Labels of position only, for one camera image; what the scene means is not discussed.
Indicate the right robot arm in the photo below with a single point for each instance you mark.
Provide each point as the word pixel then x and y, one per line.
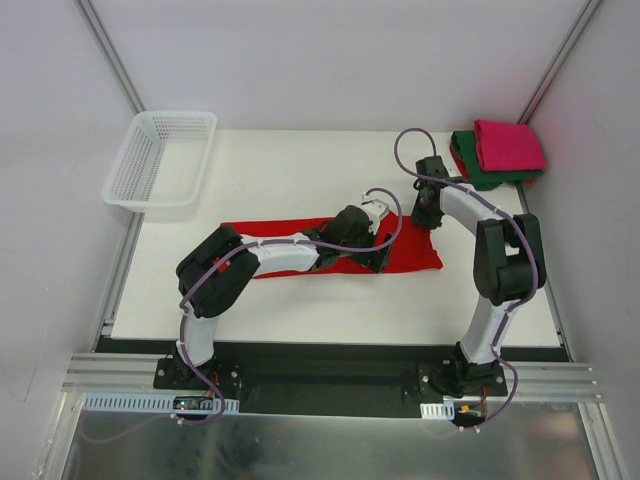
pixel 508 269

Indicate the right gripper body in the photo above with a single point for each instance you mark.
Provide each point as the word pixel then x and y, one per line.
pixel 425 215

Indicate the white plastic basket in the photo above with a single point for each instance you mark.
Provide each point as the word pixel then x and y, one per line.
pixel 162 162

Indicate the green folded t-shirt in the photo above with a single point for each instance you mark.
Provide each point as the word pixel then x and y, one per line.
pixel 465 143

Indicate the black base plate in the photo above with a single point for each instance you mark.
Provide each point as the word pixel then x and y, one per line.
pixel 384 381

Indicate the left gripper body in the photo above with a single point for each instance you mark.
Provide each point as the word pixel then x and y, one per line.
pixel 375 248

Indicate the pink folded t-shirt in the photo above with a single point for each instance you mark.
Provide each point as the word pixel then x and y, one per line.
pixel 503 146

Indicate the right cable duct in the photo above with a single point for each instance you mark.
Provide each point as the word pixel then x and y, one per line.
pixel 438 411

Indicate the red folded t-shirt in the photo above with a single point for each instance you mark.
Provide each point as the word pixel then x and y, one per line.
pixel 458 162

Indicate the red t-shirt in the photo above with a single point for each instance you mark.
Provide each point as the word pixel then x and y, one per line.
pixel 411 252
pixel 458 162

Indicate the left cable duct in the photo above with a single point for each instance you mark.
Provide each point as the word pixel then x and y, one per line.
pixel 151 403

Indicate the cable duct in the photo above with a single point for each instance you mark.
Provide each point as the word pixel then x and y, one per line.
pixel 151 403
pixel 438 411

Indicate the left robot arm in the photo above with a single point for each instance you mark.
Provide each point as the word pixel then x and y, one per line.
pixel 213 276

